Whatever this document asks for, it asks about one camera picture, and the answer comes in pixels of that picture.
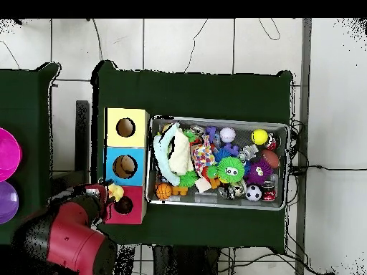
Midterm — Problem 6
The yellow duck plush toy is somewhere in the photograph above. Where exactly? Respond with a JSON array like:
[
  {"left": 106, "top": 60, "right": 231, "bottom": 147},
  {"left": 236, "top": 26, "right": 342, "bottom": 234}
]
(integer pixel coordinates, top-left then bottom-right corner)
[{"left": 97, "top": 177, "right": 125, "bottom": 203}]

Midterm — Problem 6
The mint waffle cloth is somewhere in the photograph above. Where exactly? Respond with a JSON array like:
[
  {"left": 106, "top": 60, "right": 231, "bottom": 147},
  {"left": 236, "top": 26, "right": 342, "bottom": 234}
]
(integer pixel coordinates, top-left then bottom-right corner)
[{"left": 152, "top": 122, "right": 185, "bottom": 187}]

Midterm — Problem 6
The cream waffle cloth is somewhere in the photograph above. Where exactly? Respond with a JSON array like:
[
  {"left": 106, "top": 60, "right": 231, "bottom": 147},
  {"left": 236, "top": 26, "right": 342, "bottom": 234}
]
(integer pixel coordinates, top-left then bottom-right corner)
[{"left": 168, "top": 130, "right": 195, "bottom": 176}]

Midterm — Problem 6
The colourful patterned cloth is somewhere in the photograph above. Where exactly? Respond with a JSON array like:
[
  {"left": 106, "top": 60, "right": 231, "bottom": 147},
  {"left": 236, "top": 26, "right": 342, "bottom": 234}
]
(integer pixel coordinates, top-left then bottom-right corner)
[{"left": 191, "top": 136, "right": 216, "bottom": 174}]

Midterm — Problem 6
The wooden box with three holes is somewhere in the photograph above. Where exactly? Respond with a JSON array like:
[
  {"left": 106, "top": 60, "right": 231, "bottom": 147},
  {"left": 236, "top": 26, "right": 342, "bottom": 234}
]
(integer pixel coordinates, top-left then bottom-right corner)
[{"left": 101, "top": 107, "right": 151, "bottom": 225}]

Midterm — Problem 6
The small orange basketball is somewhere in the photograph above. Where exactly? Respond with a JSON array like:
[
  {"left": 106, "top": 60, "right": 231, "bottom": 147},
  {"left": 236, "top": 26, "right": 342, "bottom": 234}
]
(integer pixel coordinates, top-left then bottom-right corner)
[{"left": 156, "top": 183, "right": 173, "bottom": 201}]

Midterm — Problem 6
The purple plastic bowl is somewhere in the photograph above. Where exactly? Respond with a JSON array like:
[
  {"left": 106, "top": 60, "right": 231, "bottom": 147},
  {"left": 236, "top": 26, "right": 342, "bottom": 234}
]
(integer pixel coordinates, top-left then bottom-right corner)
[{"left": 0, "top": 180, "right": 20, "bottom": 225}]

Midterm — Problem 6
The magenta plastic bowl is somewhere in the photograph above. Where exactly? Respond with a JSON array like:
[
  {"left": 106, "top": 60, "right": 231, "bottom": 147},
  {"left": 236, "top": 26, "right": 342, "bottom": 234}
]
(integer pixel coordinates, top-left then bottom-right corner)
[{"left": 0, "top": 127, "right": 23, "bottom": 183}]

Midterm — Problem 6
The dark green table cloth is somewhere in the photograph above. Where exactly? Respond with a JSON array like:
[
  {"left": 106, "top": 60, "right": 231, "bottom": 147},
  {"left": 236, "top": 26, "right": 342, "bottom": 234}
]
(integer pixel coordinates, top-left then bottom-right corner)
[
  {"left": 0, "top": 62, "right": 67, "bottom": 248},
  {"left": 90, "top": 59, "right": 294, "bottom": 254}
]

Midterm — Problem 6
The green spiky googly-eyed ball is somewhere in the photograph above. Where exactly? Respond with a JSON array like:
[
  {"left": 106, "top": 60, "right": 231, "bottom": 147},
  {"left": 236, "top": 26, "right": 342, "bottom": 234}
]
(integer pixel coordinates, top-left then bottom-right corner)
[{"left": 216, "top": 156, "right": 245, "bottom": 184}]

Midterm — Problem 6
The white baseball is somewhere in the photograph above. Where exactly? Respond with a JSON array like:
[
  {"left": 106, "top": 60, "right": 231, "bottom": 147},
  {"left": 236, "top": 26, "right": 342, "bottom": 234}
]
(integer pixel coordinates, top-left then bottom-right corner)
[{"left": 219, "top": 126, "right": 237, "bottom": 143}]

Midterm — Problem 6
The small soccer ball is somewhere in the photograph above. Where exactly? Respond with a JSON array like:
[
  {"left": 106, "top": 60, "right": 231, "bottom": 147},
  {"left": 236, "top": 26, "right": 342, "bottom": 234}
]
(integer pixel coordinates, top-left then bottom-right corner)
[{"left": 245, "top": 185, "right": 262, "bottom": 202}]

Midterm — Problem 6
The purple spiky googly-eyed toy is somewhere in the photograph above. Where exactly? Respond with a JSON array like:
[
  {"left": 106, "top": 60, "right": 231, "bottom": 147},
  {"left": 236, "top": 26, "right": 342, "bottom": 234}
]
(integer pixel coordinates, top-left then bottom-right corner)
[{"left": 245, "top": 158, "right": 274, "bottom": 185}]

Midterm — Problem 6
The yellow ball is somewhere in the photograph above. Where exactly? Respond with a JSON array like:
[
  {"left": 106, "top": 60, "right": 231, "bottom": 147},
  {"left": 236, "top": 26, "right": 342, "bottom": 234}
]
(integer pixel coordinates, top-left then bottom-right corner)
[{"left": 251, "top": 128, "right": 269, "bottom": 145}]

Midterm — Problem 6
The brown toy football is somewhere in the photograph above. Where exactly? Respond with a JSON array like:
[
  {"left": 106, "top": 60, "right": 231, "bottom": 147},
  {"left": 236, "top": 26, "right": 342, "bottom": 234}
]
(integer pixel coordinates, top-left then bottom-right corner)
[{"left": 259, "top": 149, "right": 280, "bottom": 169}]

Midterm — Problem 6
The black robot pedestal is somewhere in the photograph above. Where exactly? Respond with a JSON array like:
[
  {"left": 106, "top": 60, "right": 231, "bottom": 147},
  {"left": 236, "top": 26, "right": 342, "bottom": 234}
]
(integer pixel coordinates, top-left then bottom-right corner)
[{"left": 151, "top": 245, "right": 222, "bottom": 275}]

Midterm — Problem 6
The shallow wire mesh bin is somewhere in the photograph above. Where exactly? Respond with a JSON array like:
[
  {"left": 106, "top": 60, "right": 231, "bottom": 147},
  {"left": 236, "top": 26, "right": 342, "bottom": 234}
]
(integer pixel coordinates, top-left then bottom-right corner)
[{"left": 145, "top": 115, "right": 290, "bottom": 211}]

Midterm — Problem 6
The thin black cable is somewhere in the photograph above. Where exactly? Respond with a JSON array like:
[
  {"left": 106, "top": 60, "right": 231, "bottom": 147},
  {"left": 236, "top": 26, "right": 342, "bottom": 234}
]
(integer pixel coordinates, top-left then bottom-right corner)
[
  {"left": 91, "top": 18, "right": 104, "bottom": 61},
  {"left": 257, "top": 18, "right": 281, "bottom": 41},
  {"left": 183, "top": 18, "right": 209, "bottom": 73}
]

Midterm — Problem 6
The black power cable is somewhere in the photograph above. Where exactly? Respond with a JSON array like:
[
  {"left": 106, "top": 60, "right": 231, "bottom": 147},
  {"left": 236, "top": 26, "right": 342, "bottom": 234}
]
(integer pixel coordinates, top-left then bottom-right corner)
[{"left": 289, "top": 164, "right": 367, "bottom": 173}]

